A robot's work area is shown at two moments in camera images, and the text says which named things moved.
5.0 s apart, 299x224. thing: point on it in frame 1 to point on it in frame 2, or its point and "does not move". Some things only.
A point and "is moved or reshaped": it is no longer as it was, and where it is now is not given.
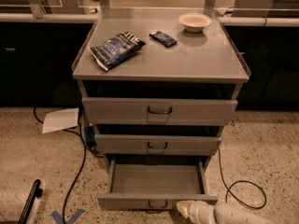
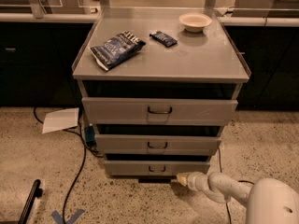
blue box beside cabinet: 90,134 does not move
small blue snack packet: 163,38 does not move
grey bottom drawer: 157,181 is moved or reshaped
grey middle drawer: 158,144 does not move
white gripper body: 199,209 to 193,180
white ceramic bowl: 194,21 does not move
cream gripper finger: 184,206 to 181,176
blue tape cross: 60,220 does not move
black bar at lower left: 35,192 does not move
